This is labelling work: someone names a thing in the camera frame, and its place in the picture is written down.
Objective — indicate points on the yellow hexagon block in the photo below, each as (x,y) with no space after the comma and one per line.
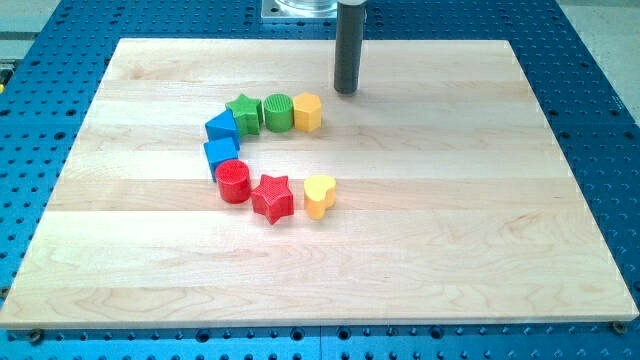
(307,112)

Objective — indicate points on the blue cube block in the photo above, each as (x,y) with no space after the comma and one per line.
(218,151)

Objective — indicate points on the light wooden board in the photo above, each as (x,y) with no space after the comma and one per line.
(454,202)

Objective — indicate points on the blue triangle block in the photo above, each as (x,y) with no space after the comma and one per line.
(223,126)

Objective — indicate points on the blue perforated metal table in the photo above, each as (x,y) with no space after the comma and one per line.
(51,90)

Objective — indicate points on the green star block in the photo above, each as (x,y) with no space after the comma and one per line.
(247,113)

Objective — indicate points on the red cylinder block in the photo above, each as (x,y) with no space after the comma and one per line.
(233,179)

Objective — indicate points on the yellow heart block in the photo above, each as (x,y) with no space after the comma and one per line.
(319,195)

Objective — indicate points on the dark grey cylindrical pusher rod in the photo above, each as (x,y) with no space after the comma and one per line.
(351,16)

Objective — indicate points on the red star block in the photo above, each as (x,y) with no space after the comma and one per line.
(273,198)

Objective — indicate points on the green cylinder block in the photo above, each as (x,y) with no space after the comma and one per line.
(278,112)

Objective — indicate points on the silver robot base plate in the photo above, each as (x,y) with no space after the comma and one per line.
(305,9)

